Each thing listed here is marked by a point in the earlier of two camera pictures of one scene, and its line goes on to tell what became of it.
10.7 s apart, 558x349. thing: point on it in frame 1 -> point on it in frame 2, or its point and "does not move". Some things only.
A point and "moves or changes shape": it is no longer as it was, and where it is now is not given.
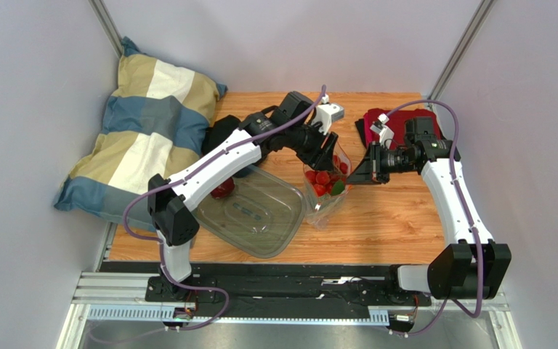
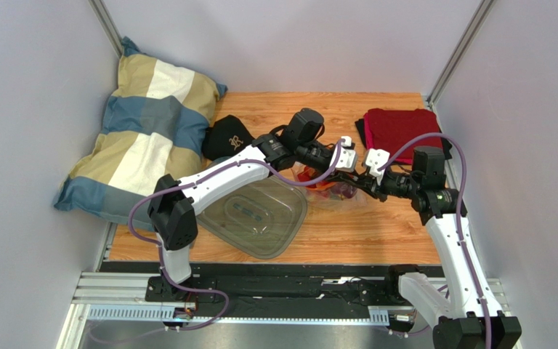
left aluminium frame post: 105,20 does not move
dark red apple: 224,190 moves or changes shape
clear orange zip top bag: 324,190 moves or changes shape
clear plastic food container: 261,216 does not move
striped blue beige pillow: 155,120 does not move
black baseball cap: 220,131 does not move
